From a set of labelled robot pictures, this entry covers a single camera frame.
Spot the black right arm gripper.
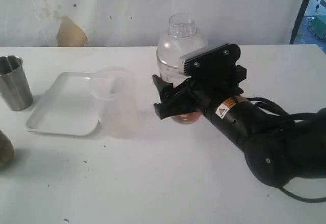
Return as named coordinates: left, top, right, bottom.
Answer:
left=152, top=44, right=247, bottom=120

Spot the clear plastic shaker body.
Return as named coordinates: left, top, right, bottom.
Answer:
left=157, top=61, right=204, bottom=125

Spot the clear dome lid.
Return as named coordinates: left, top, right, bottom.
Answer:
left=156, top=13, right=208, bottom=69

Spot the stainless steel cup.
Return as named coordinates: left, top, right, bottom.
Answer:
left=1, top=55, right=33, bottom=111

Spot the brown wooden bowl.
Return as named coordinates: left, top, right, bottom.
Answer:
left=0, top=131, right=14, bottom=168

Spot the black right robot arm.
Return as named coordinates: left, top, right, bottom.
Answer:
left=152, top=44, right=325, bottom=188

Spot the translucent plastic cup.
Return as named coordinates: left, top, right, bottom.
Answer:
left=90, top=67, right=139, bottom=138

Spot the white rectangular tray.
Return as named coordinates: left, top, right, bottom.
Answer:
left=25, top=72, right=98, bottom=136

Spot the green container outside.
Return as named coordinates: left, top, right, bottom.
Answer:
left=307, top=15, right=325, bottom=41

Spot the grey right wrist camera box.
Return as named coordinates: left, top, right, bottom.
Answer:
left=178, top=43, right=229, bottom=77

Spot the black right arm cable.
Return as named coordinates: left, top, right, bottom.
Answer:
left=247, top=96, right=326, bottom=203

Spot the black metal frame post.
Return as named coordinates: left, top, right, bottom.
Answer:
left=289, top=0, right=310, bottom=44

